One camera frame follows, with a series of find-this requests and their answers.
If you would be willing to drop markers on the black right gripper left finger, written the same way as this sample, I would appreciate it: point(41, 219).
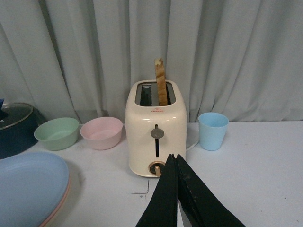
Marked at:
point(162, 208)

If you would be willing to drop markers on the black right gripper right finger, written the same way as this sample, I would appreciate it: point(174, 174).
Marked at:
point(199, 204)

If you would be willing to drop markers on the pink plate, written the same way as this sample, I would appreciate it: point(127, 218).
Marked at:
point(49, 220)

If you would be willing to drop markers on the blue plate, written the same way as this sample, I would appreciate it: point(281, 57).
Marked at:
point(31, 186)

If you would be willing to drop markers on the cream toaster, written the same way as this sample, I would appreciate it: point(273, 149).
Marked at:
point(153, 132)

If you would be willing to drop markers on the light blue cup right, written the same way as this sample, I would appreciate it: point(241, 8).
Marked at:
point(212, 130)

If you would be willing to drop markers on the pink bowl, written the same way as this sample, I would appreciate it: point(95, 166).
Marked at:
point(102, 133)

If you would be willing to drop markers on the green bowl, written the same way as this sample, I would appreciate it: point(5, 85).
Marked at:
point(58, 134)

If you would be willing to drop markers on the toast slice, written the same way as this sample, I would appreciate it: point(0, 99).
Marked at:
point(161, 81)

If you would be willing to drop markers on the dark blue saucepan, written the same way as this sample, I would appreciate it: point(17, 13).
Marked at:
point(20, 137)

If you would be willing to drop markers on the grey curtain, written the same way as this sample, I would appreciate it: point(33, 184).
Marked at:
point(79, 58)

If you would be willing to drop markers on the glass pot lid blue knob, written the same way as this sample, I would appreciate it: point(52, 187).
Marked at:
point(13, 113)

